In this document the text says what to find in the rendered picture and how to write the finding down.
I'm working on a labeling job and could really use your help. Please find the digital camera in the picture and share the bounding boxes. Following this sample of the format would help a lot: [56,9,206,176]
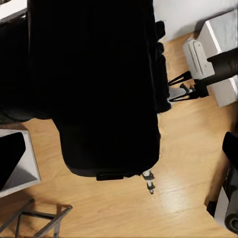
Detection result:
[0,0,161,180]

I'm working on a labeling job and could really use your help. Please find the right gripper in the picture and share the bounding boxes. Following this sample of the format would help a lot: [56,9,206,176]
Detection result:
[168,52,234,102]

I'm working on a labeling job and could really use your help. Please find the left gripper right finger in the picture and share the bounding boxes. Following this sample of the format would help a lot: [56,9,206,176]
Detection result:
[222,132,238,170]

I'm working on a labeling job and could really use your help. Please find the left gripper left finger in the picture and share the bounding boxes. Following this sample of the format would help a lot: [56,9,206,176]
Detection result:
[0,132,26,191]

